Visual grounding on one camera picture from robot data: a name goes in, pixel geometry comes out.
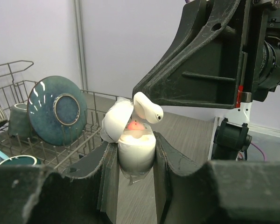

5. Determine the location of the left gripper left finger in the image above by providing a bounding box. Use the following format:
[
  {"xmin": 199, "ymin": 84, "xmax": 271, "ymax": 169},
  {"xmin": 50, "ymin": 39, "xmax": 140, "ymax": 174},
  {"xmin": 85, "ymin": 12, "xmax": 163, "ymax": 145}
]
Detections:
[{"xmin": 0, "ymin": 142, "xmax": 119, "ymax": 224}]

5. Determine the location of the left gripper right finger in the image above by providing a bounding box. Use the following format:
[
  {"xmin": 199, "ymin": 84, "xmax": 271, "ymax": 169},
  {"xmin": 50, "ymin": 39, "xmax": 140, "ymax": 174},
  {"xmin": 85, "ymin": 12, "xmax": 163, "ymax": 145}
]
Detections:
[{"xmin": 153, "ymin": 132, "xmax": 280, "ymax": 224}]

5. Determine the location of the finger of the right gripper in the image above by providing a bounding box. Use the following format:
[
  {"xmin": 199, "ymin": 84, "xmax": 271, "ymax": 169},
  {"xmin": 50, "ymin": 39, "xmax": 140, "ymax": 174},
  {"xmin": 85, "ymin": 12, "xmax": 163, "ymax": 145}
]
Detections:
[{"xmin": 133, "ymin": 0, "xmax": 251, "ymax": 109}]

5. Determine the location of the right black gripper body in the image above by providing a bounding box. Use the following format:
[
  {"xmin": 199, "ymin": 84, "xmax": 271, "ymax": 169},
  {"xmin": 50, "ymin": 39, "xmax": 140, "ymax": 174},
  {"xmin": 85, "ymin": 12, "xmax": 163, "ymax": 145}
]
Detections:
[{"xmin": 236, "ymin": 0, "xmax": 280, "ymax": 108}]

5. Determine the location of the white ear-hook earbud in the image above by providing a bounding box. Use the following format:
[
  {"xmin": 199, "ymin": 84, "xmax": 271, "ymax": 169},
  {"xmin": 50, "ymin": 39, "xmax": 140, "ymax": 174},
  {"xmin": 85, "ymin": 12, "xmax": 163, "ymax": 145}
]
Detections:
[{"xmin": 133, "ymin": 92, "xmax": 164, "ymax": 124}]

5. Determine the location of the white oval earbud case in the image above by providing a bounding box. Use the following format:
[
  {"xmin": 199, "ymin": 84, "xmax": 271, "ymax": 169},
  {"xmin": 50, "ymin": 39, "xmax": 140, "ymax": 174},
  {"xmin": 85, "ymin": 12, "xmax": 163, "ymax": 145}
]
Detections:
[{"xmin": 100, "ymin": 97, "xmax": 156, "ymax": 185}]

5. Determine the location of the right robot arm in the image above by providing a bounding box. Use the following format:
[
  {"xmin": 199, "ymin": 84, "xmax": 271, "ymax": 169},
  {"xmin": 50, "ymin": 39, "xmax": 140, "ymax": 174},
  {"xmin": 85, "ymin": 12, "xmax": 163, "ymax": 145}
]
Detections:
[{"xmin": 132, "ymin": 0, "xmax": 280, "ymax": 160}]

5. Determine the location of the dark green mug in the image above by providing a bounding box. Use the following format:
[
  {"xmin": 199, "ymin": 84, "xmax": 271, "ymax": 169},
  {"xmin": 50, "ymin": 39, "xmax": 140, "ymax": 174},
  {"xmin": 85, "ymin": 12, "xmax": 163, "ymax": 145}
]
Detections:
[{"xmin": 0, "ymin": 155, "xmax": 42, "ymax": 166}]

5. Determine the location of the teal ceramic plate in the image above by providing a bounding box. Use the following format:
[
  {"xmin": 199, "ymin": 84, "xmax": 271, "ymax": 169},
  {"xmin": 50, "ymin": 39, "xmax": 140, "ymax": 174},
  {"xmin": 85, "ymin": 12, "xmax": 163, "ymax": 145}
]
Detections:
[{"xmin": 27, "ymin": 76, "xmax": 87, "ymax": 146}]

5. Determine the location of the dark teal bowl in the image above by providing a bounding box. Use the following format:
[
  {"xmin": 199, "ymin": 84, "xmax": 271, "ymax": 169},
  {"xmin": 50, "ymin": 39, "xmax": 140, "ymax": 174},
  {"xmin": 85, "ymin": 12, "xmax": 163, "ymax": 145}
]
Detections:
[{"xmin": 8, "ymin": 103, "xmax": 33, "ymax": 139}]

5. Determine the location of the grey wire dish rack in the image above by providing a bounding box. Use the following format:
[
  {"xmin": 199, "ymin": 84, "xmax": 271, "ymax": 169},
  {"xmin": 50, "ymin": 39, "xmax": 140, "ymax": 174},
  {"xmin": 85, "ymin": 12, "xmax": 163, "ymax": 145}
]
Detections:
[{"xmin": 0, "ymin": 60, "xmax": 118, "ymax": 170}]

